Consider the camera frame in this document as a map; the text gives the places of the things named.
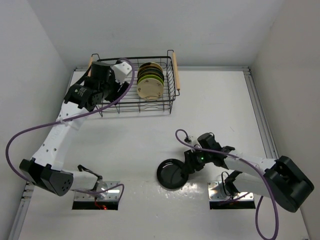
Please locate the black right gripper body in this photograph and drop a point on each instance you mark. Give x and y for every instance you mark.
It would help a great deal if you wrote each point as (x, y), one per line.
(199, 159)

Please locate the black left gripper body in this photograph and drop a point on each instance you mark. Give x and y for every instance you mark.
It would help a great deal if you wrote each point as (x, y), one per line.
(109, 88)

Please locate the black glossy plate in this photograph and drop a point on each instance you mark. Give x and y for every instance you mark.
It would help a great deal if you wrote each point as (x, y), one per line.
(169, 174)

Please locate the lime green plate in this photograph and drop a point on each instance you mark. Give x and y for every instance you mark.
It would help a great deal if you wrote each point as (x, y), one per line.
(150, 76)

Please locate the beige plate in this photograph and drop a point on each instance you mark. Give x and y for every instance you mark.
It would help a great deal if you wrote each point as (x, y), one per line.
(150, 89)

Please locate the brown yellow patterned plate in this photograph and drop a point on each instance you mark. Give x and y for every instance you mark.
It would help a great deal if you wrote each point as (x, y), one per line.
(150, 64)
(152, 69)

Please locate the blue floral celadon plate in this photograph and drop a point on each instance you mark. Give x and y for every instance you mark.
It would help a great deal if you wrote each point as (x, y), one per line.
(151, 73)

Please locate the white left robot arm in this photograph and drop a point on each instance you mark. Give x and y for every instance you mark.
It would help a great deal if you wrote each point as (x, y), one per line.
(103, 82)

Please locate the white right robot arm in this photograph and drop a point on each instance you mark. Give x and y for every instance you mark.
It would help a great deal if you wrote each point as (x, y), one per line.
(280, 179)

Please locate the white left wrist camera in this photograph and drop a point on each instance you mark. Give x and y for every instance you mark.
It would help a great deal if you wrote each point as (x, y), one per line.
(121, 71)

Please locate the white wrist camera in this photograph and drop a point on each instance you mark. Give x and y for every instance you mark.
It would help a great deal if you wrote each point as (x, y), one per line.
(121, 71)
(189, 139)

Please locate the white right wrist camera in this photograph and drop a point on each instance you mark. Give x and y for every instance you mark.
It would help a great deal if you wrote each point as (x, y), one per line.
(189, 139)

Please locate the black wire dish rack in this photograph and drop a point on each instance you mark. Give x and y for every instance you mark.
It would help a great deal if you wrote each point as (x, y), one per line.
(131, 105)

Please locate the left wooden rack handle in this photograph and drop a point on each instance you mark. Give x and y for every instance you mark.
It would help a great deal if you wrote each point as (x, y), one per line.
(90, 63)

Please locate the wooden rack handle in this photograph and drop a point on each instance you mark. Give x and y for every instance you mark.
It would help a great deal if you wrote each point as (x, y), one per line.
(175, 71)
(90, 63)

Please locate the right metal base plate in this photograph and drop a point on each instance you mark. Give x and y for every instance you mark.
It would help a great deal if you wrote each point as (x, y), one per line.
(216, 193)

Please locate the metal base plate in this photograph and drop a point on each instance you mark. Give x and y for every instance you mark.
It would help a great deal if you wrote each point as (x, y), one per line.
(111, 192)
(216, 193)

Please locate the right wooden rack handle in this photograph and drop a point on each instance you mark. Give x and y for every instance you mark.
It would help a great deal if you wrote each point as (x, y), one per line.
(175, 71)

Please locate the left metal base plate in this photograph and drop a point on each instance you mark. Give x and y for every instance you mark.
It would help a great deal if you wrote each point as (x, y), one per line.
(111, 192)

